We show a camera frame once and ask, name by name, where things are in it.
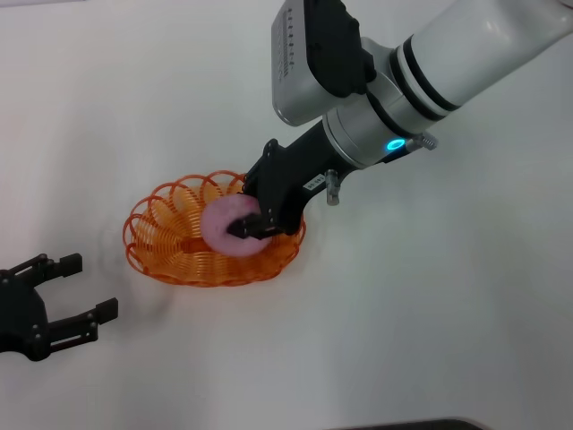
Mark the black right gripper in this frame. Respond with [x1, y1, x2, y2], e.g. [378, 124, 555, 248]
[227, 120, 355, 241]

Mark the smooth silver cable plug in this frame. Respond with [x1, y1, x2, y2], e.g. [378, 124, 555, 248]
[325, 168, 342, 207]

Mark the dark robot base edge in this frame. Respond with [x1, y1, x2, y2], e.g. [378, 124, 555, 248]
[339, 418, 487, 430]

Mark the knurled silver cable plug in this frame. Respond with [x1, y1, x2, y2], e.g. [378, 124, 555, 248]
[402, 133, 438, 156]

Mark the orange woven plastic basket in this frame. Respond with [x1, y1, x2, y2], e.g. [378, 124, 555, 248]
[122, 169, 308, 288]

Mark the pink peach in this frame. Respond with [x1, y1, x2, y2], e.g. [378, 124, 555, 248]
[200, 193, 272, 257]

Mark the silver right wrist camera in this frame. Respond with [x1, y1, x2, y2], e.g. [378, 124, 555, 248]
[270, 0, 377, 129]

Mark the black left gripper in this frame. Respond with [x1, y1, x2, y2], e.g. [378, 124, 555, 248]
[0, 253, 120, 364]

